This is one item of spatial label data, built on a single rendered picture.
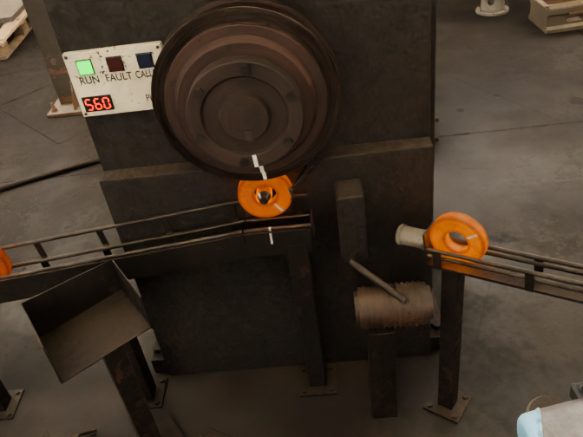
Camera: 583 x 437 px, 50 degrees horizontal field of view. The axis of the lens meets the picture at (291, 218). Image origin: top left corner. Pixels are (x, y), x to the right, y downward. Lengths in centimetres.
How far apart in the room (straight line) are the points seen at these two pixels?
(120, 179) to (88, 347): 48
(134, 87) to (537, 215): 193
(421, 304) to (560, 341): 79
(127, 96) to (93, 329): 64
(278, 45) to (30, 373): 171
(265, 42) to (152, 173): 57
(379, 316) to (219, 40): 87
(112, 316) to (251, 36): 85
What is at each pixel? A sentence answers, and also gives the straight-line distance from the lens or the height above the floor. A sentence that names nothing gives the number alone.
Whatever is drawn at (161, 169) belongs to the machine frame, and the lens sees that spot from 186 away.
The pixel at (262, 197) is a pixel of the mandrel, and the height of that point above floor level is 83.
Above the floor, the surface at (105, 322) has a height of 60.
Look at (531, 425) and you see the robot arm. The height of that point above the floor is 99.
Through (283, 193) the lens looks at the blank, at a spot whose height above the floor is 81.
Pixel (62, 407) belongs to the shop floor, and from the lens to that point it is 251.
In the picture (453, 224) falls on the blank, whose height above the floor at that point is 76.
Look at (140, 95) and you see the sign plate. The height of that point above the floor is 110.
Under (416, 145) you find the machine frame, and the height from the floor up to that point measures 87.
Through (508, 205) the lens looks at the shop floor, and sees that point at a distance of 306.
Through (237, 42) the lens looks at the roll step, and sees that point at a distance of 148.
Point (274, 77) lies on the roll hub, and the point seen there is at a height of 121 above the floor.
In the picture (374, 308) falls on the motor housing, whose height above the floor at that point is 51.
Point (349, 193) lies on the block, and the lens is 174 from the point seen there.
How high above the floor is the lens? 179
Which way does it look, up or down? 36 degrees down
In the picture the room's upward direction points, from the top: 9 degrees counter-clockwise
